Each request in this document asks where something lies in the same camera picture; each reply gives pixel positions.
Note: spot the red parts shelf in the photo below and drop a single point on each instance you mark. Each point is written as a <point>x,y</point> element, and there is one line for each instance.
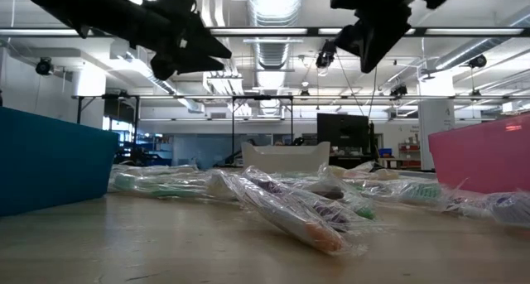
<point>410,153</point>

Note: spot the silver ceiling air duct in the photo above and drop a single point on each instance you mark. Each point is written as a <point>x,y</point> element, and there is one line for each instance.
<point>273,11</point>

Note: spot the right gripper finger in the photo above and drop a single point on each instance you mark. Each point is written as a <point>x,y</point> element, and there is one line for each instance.
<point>381,39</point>
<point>352,39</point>

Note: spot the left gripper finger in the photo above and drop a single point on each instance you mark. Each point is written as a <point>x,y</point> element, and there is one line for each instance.
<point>203,39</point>
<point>186,66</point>

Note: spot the black hanging ceiling camera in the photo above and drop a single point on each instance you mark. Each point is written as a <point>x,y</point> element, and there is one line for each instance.
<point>43,66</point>
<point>398,90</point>
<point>325,58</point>
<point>478,61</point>

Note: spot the teal plastic bin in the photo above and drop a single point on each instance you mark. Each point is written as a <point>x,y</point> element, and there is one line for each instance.
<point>49,164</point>

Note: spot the large black display screen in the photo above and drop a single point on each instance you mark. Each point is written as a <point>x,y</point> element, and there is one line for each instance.
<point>343,135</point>

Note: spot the white square pillar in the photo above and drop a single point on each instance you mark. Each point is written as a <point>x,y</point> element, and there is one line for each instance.
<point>89,93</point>
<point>435,122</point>

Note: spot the pink plastic bin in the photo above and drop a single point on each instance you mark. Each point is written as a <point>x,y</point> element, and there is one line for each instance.
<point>484,155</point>

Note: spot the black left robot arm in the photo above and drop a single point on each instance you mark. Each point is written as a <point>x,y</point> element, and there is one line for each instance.
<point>103,15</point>

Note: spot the purple white toothbrush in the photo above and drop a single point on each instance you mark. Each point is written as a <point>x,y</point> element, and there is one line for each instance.
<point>501,203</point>
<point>331,193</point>
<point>327,211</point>

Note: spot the blue storage crate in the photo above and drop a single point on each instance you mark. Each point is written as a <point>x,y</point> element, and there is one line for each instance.
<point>385,152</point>

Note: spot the black background rig frame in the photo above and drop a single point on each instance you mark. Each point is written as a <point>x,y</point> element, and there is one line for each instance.
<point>232,122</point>

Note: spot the white plastic bin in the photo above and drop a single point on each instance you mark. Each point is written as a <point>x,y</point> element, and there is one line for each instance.
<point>285,160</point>

